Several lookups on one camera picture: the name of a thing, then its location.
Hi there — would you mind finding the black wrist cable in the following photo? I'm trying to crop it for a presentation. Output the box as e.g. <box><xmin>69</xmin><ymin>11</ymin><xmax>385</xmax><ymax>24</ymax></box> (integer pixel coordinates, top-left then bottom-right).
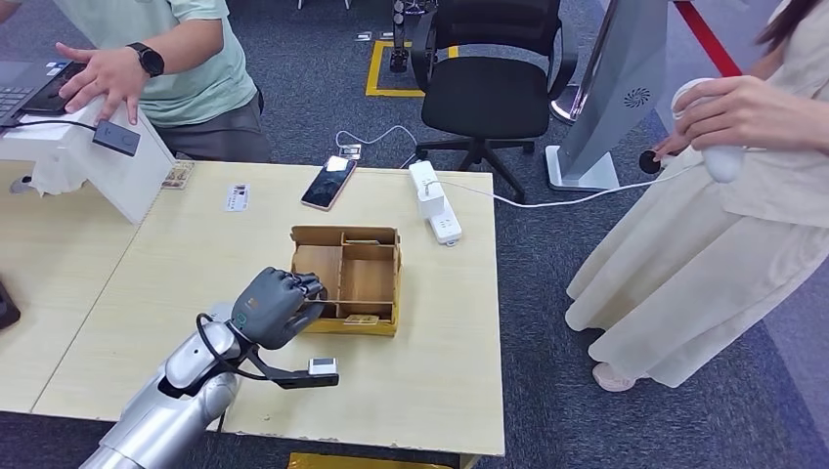
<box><xmin>195</xmin><ymin>313</ymin><xmax>270</xmax><ymax>383</ymax></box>

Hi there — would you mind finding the black office chair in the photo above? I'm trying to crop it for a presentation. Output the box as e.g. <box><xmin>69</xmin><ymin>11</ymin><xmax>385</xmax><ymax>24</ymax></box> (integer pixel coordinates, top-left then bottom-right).
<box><xmin>409</xmin><ymin>0</ymin><xmax>578</xmax><ymax>202</ymax></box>

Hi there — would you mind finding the black dongle cable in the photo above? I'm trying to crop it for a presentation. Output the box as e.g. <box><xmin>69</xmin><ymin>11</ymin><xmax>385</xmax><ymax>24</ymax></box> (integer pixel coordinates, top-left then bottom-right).
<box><xmin>0</xmin><ymin>119</ymin><xmax>97</xmax><ymax>134</ymax></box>

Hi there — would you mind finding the white photo ID card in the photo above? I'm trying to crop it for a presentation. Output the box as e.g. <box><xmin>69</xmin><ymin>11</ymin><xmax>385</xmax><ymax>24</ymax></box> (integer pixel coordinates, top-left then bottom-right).
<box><xmin>224</xmin><ymin>184</ymin><xmax>252</xmax><ymax>214</ymax></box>

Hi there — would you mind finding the pink smartphone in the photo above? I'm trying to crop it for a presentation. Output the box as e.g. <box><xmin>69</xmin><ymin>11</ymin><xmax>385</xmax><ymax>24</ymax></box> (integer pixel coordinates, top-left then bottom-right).
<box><xmin>300</xmin><ymin>155</ymin><xmax>358</xmax><ymax>213</ymax></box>

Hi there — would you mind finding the controller with black end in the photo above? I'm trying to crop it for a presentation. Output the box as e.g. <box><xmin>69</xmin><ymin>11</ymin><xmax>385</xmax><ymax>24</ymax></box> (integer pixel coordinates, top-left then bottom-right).
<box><xmin>638</xmin><ymin>149</ymin><xmax>672</xmax><ymax>175</ymax></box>

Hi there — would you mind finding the black flat device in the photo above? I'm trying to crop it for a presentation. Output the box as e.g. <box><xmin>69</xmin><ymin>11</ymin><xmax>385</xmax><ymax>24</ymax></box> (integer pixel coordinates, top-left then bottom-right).
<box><xmin>0</xmin><ymin>281</ymin><xmax>21</xmax><ymax>331</ymax></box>

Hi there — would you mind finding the white power strip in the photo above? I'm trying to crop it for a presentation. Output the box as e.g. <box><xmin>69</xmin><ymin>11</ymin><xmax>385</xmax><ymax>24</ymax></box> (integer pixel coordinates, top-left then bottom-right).
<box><xmin>408</xmin><ymin>160</ymin><xmax>463</xmax><ymax>247</ymax></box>

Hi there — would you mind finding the dark laptop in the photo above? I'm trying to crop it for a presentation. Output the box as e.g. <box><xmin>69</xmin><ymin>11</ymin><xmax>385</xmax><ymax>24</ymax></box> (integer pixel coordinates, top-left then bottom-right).
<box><xmin>0</xmin><ymin>60</ymin><xmax>72</xmax><ymax>129</ymax></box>

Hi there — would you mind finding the black small dongle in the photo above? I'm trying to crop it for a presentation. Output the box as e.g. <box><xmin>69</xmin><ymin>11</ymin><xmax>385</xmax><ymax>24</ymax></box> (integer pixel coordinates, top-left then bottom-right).
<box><xmin>92</xmin><ymin>118</ymin><xmax>142</xmax><ymax>158</ymax></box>

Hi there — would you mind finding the black camera bracket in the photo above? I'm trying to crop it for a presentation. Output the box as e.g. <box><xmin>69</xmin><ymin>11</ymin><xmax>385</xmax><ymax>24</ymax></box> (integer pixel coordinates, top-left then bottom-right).
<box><xmin>245</xmin><ymin>346</ymin><xmax>340</xmax><ymax>391</ymax></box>

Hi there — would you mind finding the grey kiosk display stand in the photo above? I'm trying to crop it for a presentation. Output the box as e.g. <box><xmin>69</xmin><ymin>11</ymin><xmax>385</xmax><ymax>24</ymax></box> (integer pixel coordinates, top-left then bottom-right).
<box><xmin>544</xmin><ymin>0</ymin><xmax>669</xmax><ymax>192</ymax></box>

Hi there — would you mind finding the white handheld controller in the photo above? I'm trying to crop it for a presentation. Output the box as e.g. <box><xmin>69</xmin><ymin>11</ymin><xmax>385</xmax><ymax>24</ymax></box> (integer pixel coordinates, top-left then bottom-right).
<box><xmin>670</xmin><ymin>77</ymin><xmax>746</xmax><ymax>185</ymax></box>

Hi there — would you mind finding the person's left hand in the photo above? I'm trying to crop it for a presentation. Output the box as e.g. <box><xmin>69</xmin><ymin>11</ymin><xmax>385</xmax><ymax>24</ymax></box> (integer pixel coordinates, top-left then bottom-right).
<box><xmin>55</xmin><ymin>42</ymin><xmax>152</xmax><ymax>126</ymax></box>
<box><xmin>672</xmin><ymin>75</ymin><xmax>824</xmax><ymax>153</ymax></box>

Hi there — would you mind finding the white sloped stand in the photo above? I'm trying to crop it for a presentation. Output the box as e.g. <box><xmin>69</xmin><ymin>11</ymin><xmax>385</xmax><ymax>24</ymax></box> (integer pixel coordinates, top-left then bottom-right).
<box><xmin>0</xmin><ymin>97</ymin><xmax>176</xmax><ymax>226</ymax></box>

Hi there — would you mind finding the person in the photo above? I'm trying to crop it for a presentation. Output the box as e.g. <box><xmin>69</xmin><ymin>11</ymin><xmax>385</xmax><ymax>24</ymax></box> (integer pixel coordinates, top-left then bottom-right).
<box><xmin>564</xmin><ymin>0</ymin><xmax>829</xmax><ymax>394</ymax></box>
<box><xmin>0</xmin><ymin>0</ymin><xmax>274</xmax><ymax>164</ymax></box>

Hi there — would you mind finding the white thin cable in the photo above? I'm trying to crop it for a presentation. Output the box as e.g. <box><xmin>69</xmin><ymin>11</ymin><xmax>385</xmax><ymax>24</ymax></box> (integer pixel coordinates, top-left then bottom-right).
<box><xmin>333</xmin><ymin>126</ymin><xmax>419</xmax><ymax>171</ymax></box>

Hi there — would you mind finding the person's pale shoe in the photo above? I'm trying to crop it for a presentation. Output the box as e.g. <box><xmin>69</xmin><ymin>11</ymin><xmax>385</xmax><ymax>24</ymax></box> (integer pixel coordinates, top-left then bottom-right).
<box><xmin>590</xmin><ymin>362</ymin><xmax>639</xmax><ymax>394</ymax></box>

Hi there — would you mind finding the white charging cable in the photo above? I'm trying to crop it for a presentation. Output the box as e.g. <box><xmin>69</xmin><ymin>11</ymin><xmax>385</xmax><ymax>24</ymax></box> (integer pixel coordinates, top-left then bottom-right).
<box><xmin>423</xmin><ymin>161</ymin><xmax>704</xmax><ymax>210</ymax></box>

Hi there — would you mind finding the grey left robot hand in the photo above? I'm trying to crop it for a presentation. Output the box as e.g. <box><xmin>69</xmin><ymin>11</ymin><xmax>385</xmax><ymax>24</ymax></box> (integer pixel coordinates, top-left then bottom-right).
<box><xmin>231</xmin><ymin>267</ymin><xmax>327</xmax><ymax>352</ymax></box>

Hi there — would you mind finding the black wristwatch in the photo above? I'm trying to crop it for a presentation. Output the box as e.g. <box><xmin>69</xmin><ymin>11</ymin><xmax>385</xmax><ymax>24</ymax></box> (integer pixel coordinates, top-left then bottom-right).
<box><xmin>126</xmin><ymin>41</ymin><xmax>166</xmax><ymax>79</ymax></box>

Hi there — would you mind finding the wooden compartment box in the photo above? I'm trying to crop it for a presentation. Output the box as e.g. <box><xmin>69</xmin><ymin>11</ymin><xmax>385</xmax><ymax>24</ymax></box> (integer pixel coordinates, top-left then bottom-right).
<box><xmin>289</xmin><ymin>225</ymin><xmax>403</xmax><ymax>338</ymax></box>

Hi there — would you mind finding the person's right hand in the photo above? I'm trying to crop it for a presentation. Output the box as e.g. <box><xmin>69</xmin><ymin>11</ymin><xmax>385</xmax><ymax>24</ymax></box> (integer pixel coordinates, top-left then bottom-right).
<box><xmin>652</xmin><ymin>129</ymin><xmax>691</xmax><ymax>162</ymax></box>

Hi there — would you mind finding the black smartphone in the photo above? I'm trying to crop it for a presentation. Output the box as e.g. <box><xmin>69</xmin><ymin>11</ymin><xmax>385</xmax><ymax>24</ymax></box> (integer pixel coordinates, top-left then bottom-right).
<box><xmin>22</xmin><ymin>61</ymin><xmax>85</xmax><ymax>118</ymax></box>

